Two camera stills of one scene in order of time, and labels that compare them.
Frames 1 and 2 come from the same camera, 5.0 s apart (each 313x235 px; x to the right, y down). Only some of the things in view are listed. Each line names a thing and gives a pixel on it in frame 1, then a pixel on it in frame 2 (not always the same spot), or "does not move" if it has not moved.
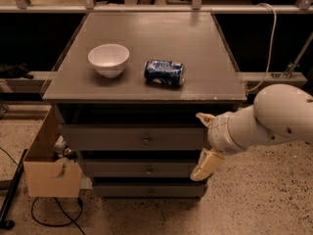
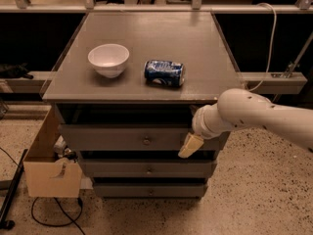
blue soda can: (164, 72) does not move
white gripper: (219, 133) -> (200, 123)
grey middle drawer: (137, 167) does not move
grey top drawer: (133, 137) does not move
